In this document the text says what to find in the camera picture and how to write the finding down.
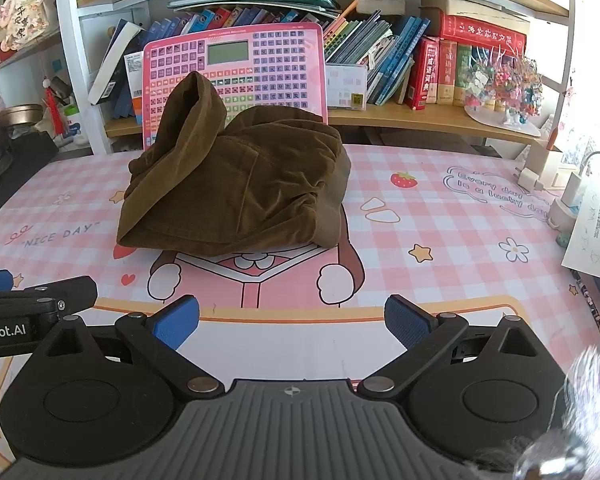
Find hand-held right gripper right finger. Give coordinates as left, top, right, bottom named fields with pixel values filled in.
left=356, top=294, right=543, bottom=403

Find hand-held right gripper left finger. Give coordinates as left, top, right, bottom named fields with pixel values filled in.
left=40, top=294, right=227, bottom=403

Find brown corduroy pants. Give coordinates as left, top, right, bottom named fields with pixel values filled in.
left=116, top=71, right=352, bottom=258

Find pink checked desk mat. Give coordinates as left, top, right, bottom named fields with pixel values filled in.
left=0, top=142, right=600, bottom=480

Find black box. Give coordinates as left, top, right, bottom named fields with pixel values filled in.
left=0, top=130, right=59, bottom=211

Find bronze bowl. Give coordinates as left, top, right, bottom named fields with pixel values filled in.
left=0, top=104, right=44, bottom=129

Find white jar with green lid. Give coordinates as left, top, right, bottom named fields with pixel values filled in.
left=62, top=105, right=87, bottom=142

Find red bottle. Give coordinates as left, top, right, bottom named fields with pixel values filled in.
left=42, top=77, right=69, bottom=137

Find white charger plug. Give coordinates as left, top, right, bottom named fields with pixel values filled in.
left=514, top=162, right=547, bottom=193

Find white power adapter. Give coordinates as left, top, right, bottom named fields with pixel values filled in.
left=549, top=170, right=590, bottom=233

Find fluffy white pompom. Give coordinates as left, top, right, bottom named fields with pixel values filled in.
left=512, top=342, right=600, bottom=480

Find handwritten paper sheet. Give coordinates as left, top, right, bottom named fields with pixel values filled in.
left=561, top=180, right=600, bottom=286

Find white and wood bookshelf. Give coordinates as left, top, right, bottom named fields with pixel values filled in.
left=0, top=0, right=581, bottom=156

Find clear card box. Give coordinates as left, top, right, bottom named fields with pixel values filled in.
left=325, top=62, right=369, bottom=110

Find colourful bead tree ornament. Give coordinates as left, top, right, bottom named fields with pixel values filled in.
left=464, top=45, right=543, bottom=137

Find pink figurine decoration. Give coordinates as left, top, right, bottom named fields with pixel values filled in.
left=0, top=0, right=54, bottom=52

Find row of colourful books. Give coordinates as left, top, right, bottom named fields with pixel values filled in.
left=87, top=0, right=528, bottom=126

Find pink learning tablet toy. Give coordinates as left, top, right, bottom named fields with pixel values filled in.
left=142, top=24, right=329, bottom=151

